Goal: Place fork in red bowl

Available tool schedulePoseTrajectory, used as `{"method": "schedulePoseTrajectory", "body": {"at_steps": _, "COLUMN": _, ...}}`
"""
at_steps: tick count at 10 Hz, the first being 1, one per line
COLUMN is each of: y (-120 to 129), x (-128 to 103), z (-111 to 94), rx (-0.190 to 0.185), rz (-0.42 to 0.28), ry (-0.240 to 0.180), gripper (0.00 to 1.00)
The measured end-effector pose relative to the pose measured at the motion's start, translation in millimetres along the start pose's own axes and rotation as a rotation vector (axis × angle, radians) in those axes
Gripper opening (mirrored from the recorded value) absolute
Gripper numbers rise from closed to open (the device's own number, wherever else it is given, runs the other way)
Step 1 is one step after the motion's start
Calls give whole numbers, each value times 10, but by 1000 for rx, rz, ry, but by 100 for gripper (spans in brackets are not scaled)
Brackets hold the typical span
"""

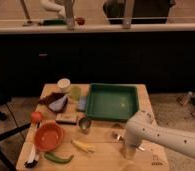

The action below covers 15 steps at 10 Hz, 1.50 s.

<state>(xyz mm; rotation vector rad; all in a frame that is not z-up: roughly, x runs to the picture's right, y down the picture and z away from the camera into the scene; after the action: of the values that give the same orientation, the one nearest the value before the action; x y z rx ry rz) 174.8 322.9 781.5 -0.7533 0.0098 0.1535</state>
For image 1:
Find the red bowl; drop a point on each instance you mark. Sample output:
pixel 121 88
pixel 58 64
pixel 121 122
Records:
pixel 48 136

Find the wooden block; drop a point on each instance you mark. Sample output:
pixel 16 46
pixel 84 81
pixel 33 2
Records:
pixel 66 118

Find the long white shelf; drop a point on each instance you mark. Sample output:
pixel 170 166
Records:
pixel 18 27

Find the transparent gripper body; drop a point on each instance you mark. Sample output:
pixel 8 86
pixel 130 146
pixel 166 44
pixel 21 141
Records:
pixel 127 151

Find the white round container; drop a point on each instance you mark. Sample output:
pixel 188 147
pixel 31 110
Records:
pixel 64 84

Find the yellow banana toy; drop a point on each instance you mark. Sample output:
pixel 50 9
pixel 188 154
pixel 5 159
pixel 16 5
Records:
pixel 83 146

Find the green pepper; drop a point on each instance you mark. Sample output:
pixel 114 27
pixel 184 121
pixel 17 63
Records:
pixel 52 157

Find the dark red cloth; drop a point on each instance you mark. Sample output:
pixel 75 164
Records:
pixel 50 98

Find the blue sponge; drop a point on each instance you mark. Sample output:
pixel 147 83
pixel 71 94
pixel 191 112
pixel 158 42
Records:
pixel 81 106

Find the red tomato toy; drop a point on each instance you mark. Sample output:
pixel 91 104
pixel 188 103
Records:
pixel 36 117

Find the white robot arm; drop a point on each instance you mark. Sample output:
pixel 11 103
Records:
pixel 141 127

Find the green plastic tray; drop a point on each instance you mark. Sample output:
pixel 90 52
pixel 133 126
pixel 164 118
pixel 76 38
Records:
pixel 111 102

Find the small metal cup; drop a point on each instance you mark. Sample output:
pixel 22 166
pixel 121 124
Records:
pixel 84 125

